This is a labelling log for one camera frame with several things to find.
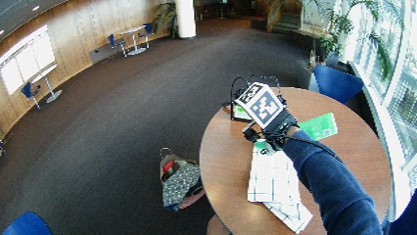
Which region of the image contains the white marker cube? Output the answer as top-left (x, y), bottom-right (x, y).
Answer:
top-left (233, 81), bottom-right (288, 129)

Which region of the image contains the small white green object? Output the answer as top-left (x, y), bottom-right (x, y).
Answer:
top-left (253, 138), bottom-right (277, 157)

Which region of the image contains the green flat card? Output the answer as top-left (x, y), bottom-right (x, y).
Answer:
top-left (298, 112), bottom-right (340, 142)

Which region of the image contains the small black framed screen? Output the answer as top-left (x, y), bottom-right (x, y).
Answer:
top-left (229, 103), bottom-right (254, 123)

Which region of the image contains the grey planter box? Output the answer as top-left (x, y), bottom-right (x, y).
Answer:
top-left (296, 60), bottom-right (321, 91)

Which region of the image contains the white checked cloth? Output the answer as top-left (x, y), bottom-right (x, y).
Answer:
top-left (246, 145), bottom-right (314, 235)

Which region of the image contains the blue chair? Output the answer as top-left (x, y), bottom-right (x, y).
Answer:
top-left (313, 64), bottom-right (366, 105)
top-left (1, 211), bottom-right (54, 235)
top-left (106, 33), bottom-right (129, 59)
top-left (20, 81), bottom-right (42, 111)
top-left (138, 22), bottom-right (156, 50)

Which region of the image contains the tall green palm plant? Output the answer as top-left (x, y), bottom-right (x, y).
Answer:
top-left (320, 0), bottom-right (395, 81)

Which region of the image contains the white round column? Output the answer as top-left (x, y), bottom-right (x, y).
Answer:
top-left (173, 0), bottom-right (198, 39)

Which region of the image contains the person's body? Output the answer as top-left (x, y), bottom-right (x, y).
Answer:
top-left (381, 188), bottom-right (417, 235)

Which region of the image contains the green potted plant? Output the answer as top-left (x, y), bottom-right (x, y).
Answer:
top-left (152, 1), bottom-right (180, 37)

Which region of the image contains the white round cafe table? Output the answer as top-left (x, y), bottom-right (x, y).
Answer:
top-left (30, 64), bottom-right (64, 105)
top-left (118, 24), bottom-right (149, 56)

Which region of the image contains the black glove cable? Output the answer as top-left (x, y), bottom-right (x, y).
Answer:
top-left (260, 130), bottom-right (345, 165)

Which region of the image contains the black looped cable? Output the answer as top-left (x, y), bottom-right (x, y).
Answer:
top-left (221, 74), bottom-right (284, 109)

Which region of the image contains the patterned bag with handles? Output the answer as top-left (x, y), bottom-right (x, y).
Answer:
top-left (157, 147), bottom-right (208, 213)

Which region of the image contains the grey wall radiator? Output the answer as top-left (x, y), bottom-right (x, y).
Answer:
top-left (88, 43), bottom-right (120, 64)

